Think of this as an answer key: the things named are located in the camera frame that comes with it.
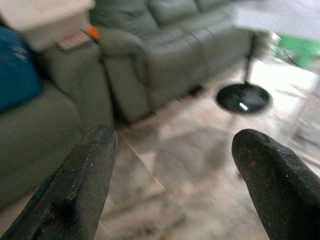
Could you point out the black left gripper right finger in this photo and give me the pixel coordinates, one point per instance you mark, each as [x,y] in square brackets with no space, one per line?
[280,185]

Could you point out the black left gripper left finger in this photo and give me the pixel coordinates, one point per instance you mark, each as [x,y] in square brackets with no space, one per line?
[72,190]

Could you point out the grey leather armchair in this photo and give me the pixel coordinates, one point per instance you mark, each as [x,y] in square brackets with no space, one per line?
[50,125]

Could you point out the black round stand base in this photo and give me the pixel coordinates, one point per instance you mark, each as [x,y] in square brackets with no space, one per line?
[243,97]

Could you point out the blue cushion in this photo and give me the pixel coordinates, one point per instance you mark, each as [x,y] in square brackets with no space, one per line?
[15,72]

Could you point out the green plastic stool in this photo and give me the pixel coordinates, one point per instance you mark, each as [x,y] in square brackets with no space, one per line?
[297,50]

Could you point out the pink and white booklet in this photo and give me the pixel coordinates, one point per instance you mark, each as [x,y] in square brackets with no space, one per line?
[73,41]

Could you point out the orange object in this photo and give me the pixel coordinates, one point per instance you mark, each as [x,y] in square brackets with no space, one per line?
[93,32]

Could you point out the white folding table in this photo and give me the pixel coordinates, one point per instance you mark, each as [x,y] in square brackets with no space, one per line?
[277,17]

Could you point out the grey leather sofa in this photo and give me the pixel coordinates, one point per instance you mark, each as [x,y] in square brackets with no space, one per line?
[170,50]

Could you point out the white plastic storage box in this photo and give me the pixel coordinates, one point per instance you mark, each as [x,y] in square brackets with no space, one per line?
[47,20]

